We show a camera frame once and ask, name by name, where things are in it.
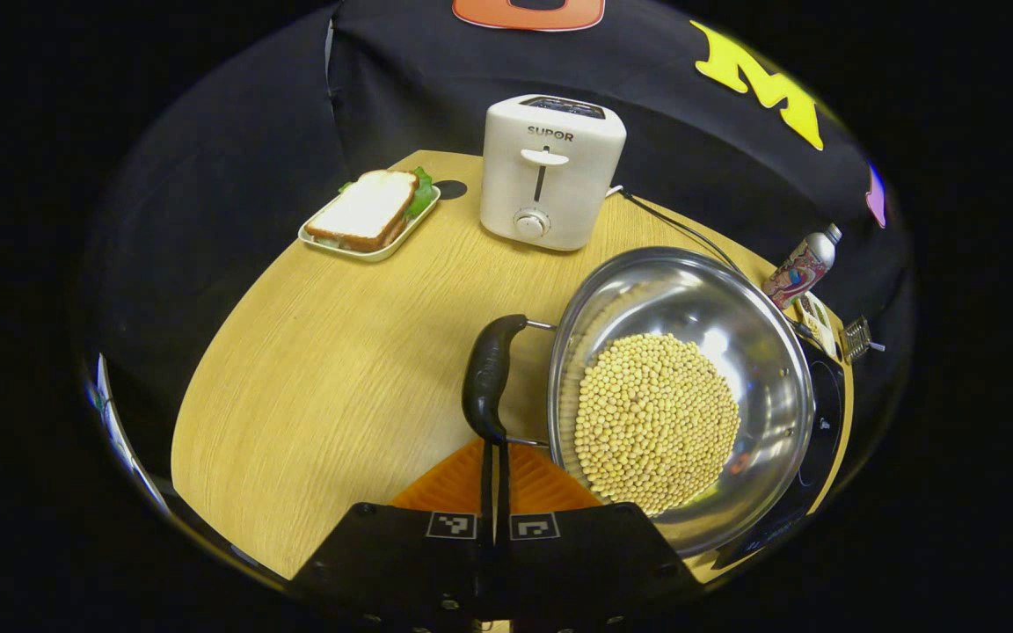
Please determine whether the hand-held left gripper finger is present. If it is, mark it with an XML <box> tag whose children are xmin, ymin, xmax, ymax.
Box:
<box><xmin>496</xmin><ymin>438</ymin><xmax>706</xmax><ymax>633</ymax></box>
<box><xmin>289</xmin><ymin>438</ymin><xmax>495</xmax><ymax>633</ymax></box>

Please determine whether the stainless steel pot black handle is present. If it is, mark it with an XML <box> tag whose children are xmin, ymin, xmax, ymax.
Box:
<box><xmin>462</xmin><ymin>246</ymin><xmax>817</xmax><ymax>557</ymax></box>

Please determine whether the black induction cooktop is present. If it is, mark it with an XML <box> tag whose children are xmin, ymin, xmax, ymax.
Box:
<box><xmin>709</xmin><ymin>330</ymin><xmax>856</xmax><ymax>569</ymax></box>

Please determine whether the pile of soybeans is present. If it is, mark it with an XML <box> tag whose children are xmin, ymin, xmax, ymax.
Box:
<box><xmin>573</xmin><ymin>331</ymin><xmax>742</xmax><ymax>517</ymax></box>

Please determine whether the pale green rectangular plate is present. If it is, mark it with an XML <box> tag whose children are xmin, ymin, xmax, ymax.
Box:
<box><xmin>298</xmin><ymin>180</ymin><xmax>442</xmax><ymax>263</ymax></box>

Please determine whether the sandwich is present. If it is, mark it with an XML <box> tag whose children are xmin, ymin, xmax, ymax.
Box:
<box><xmin>304</xmin><ymin>167</ymin><xmax>439</xmax><ymax>254</ymax></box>

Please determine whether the white toaster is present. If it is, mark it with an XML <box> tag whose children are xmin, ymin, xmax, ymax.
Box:
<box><xmin>480</xmin><ymin>94</ymin><xmax>628</xmax><ymax>252</ymax></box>

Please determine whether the white seasoning tray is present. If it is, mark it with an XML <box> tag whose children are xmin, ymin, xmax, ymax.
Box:
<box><xmin>794</xmin><ymin>292</ymin><xmax>842</xmax><ymax>361</ymax></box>

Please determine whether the silver printed drink bottle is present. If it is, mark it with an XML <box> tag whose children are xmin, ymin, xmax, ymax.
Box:
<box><xmin>762</xmin><ymin>223</ymin><xmax>843</xmax><ymax>310</ymax></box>

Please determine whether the black toaster power cable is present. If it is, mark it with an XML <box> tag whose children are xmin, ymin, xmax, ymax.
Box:
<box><xmin>608</xmin><ymin>185</ymin><xmax>747</xmax><ymax>275</ymax></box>

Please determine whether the small wire basket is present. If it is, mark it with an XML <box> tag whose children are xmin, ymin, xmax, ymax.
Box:
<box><xmin>841</xmin><ymin>316</ymin><xmax>886</xmax><ymax>363</ymax></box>

